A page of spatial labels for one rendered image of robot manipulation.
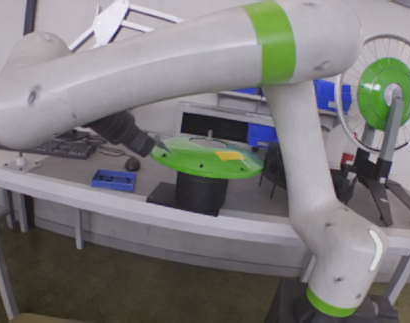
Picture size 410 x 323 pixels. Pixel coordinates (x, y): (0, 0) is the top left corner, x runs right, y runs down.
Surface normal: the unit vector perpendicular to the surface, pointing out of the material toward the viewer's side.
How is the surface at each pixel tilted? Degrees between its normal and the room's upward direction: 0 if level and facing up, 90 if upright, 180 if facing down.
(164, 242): 90
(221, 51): 94
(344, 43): 101
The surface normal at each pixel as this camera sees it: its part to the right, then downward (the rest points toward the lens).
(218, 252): -0.07, 0.27
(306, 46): 0.15, 0.48
